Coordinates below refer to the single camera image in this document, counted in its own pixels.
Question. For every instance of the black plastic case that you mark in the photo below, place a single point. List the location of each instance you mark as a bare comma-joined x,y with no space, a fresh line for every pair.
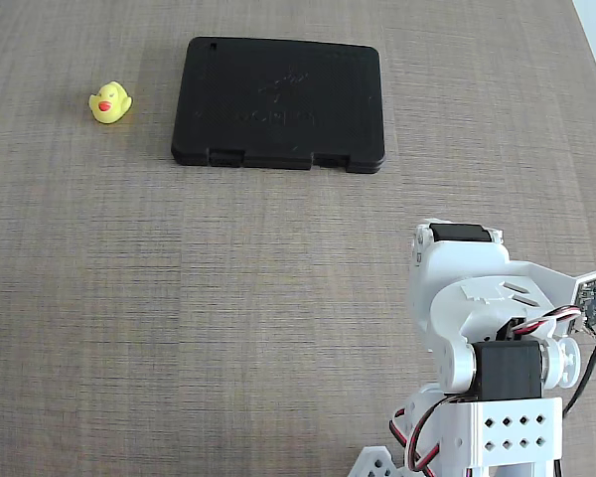
278,129

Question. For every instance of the white robot base piece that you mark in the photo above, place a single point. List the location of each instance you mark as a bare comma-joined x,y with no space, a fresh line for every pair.
375,464

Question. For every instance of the yellow rubber duck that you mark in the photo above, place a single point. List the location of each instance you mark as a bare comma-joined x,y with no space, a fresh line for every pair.
110,108

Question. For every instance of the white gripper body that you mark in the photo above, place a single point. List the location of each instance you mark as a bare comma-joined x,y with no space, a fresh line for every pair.
458,234

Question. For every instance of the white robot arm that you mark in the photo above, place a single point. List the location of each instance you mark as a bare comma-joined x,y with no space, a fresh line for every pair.
516,432

